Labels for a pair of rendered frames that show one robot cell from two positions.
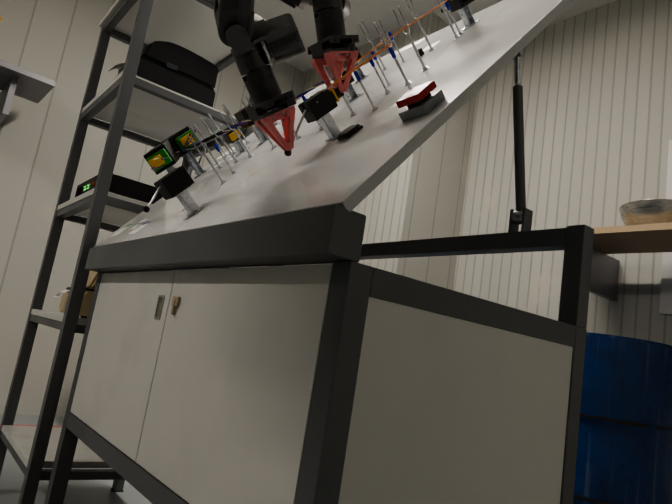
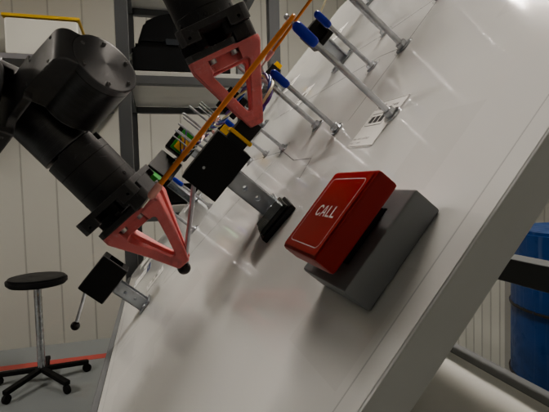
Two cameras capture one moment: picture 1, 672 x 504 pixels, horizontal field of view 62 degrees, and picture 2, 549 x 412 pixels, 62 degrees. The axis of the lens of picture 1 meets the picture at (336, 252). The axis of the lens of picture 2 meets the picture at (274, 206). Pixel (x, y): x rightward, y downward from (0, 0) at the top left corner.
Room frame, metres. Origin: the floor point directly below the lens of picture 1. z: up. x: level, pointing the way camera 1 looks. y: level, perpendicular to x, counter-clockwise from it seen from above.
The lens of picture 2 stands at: (0.62, -0.14, 1.12)
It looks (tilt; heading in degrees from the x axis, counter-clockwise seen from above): 3 degrees down; 22
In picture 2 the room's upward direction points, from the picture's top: 1 degrees counter-clockwise
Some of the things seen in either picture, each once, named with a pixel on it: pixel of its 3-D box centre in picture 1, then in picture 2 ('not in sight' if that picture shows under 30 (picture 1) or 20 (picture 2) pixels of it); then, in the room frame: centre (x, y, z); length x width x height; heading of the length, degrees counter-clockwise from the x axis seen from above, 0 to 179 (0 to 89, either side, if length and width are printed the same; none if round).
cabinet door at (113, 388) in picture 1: (118, 350); not in sight; (1.41, 0.49, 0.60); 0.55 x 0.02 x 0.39; 37
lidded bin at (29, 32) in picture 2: not in sight; (47, 43); (2.77, 2.23, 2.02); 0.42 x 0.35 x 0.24; 129
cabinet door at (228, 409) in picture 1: (217, 382); not in sight; (0.97, 0.16, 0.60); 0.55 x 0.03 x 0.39; 37
